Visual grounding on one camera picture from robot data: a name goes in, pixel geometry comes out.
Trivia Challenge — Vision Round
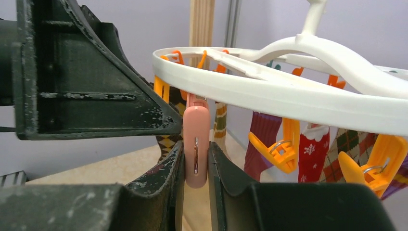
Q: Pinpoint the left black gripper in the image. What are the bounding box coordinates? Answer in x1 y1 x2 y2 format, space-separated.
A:
0 0 182 140

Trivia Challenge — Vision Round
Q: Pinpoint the orange hanging clip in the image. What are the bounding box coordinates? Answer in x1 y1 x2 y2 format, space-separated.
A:
248 118 300 174
338 134 408 198

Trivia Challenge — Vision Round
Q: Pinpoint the argyle beige sock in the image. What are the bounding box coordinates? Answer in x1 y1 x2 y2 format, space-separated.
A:
319 128 378 183

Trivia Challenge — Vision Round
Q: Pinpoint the white round clip hanger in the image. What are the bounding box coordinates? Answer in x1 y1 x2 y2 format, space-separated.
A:
153 0 408 137

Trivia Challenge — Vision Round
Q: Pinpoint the beige striped ribbed sock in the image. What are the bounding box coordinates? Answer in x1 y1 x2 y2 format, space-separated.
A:
213 102 228 155

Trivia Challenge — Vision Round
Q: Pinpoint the orange clothes clip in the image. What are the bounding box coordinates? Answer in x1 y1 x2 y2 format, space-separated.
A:
153 75 170 103

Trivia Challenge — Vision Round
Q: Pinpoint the red santa sock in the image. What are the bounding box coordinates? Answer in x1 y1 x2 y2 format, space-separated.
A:
298 123 330 182

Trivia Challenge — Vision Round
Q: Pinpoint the purple yellow hanging sock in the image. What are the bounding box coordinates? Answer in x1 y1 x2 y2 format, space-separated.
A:
381 156 408 200

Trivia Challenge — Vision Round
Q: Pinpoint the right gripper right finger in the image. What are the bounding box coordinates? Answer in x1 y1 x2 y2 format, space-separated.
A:
208 142 395 231

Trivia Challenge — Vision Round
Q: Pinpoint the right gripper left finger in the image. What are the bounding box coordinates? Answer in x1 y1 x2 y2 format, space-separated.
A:
0 142 184 231

